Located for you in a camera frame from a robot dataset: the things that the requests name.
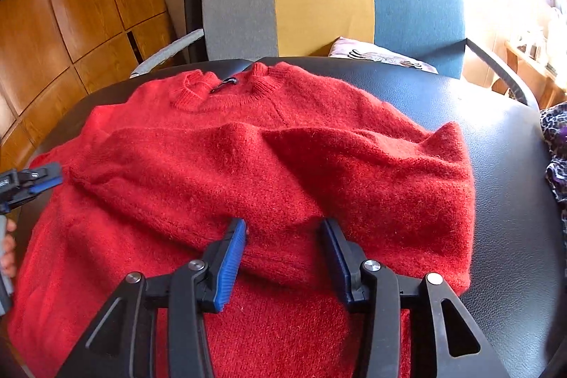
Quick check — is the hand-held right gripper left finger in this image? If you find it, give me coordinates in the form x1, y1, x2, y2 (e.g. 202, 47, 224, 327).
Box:
66, 218, 247, 378

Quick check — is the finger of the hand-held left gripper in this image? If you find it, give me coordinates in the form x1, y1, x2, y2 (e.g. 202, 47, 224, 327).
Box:
18, 164, 63, 184
24, 176, 63, 198

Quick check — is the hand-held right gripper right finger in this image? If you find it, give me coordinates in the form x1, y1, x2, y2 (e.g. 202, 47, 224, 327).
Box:
320, 217, 499, 378

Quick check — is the red knitted sweater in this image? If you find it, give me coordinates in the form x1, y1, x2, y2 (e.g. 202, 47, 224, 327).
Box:
6, 63, 477, 378

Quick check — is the person's left hand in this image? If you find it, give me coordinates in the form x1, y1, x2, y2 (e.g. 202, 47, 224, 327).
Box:
0, 219, 19, 279

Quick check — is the wooden wardrobe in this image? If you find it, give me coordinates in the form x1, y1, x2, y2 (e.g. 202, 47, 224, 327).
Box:
0, 0, 178, 161

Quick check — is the pink printed cushion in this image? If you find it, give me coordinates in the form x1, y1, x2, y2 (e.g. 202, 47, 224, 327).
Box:
329, 37, 439, 75

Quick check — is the purple patterned cloth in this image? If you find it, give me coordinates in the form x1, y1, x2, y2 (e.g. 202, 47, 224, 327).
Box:
539, 102, 567, 237

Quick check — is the wooden desk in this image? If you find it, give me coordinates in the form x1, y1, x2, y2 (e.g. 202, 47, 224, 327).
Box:
505, 41, 567, 108

